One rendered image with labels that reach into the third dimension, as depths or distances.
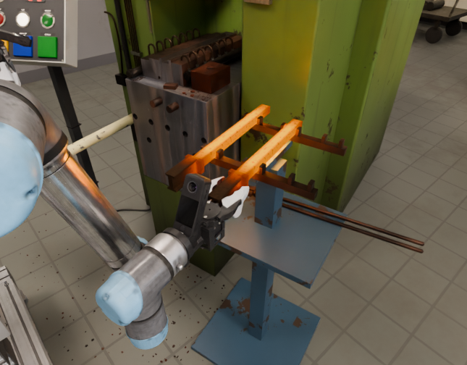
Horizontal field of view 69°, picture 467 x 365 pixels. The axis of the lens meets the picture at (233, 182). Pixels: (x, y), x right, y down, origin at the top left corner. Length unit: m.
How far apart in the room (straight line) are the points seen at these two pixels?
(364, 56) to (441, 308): 1.16
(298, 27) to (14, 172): 0.93
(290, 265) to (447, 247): 1.36
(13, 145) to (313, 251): 0.78
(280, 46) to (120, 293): 0.89
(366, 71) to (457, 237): 1.13
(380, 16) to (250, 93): 0.57
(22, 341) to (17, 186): 1.14
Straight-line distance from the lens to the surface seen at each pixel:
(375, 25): 1.53
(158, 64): 1.33
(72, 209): 0.60
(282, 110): 1.24
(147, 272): 0.58
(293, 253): 0.97
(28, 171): 0.39
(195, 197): 0.62
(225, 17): 1.69
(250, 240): 0.99
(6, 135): 0.40
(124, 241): 0.68
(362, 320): 1.71
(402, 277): 1.92
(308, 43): 1.14
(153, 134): 1.41
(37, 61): 1.56
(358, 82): 1.60
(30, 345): 1.48
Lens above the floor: 1.39
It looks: 38 degrees down
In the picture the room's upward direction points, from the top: straight up
